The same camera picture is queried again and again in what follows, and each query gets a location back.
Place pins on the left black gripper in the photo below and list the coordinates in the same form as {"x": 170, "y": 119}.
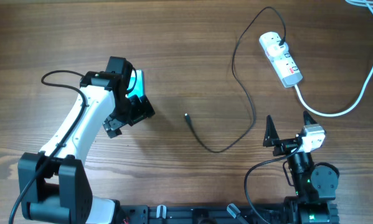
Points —
{"x": 142, "y": 111}

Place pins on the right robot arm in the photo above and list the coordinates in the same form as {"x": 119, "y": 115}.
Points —
{"x": 315, "y": 184}

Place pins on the Galaxy S25 smartphone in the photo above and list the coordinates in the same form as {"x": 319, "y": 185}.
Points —
{"x": 136, "y": 81}

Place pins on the white power strip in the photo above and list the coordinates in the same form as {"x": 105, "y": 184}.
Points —
{"x": 284, "y": 65}

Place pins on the white USB charger plug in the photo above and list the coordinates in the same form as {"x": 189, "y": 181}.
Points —
{"x": 276, "y": 50}

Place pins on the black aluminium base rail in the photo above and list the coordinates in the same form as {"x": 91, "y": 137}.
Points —
{"x": 205, "y": 214}

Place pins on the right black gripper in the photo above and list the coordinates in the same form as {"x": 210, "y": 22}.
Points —
{"x": 272, "y": 139}

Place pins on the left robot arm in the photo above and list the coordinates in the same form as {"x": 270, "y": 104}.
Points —
{"x": 53, "y": 184}

